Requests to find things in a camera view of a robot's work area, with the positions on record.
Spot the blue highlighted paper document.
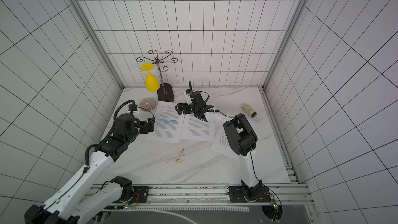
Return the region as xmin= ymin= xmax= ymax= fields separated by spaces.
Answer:
xmin=146 ymin=101 xmax=184 ymax=144

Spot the purple highlighted paper document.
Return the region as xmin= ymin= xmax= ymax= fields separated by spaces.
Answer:
xmin=181 ymin=114 xmax=215 ymax=142

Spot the pink highlighted paper document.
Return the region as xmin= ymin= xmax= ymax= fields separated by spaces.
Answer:
xmin=210 ymin=127 xmax=239 ymax=162

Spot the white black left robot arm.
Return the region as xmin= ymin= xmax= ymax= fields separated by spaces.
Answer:
xmin=24 ymin=100 xmax=155 ymax=224

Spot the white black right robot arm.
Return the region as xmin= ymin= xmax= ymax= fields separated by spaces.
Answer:
xmin=175 ymin=83 xmax=269 ymax=202

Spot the small pink glass bowl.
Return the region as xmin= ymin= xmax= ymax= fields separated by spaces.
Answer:
xmin=139 ymin=97 xmax=157 ymax=111

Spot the dark metal glass rack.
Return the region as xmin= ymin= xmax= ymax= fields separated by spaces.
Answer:
xmin=136 ymin=49 xmax=178 ymax=102

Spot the yellow plastic wine glass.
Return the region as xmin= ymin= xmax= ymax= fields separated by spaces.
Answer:
xmin=141 ymin=63 xmax=160 ymax=92

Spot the small beige spice jar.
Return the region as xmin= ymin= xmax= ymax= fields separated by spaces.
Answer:
xmin=241 ymin=103 xmax=257 ymax=118

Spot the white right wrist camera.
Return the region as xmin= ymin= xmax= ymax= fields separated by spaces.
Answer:
xmin=186 ymin=89 xmax=193 ymax=105

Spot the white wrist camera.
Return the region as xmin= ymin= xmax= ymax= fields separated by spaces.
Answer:
xmin=128 ymin=104 xmax=138 ymax=114
xmin=186 ymin=89 xmax=193 ymax=105

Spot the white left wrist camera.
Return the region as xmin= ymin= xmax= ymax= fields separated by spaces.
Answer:
xmin=128 ymin=104 xmax=138 ymax=114

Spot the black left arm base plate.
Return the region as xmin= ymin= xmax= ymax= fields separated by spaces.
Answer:
xmin=116 ymin=186 xmax=150 ymax=204

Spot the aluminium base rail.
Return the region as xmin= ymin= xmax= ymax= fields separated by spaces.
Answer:
xmin=105 ymin=184 xmax=315 ymax=212

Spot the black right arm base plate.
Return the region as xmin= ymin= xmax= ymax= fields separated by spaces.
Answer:
xmin=227 ymin=185 xmax=271 ymax=203

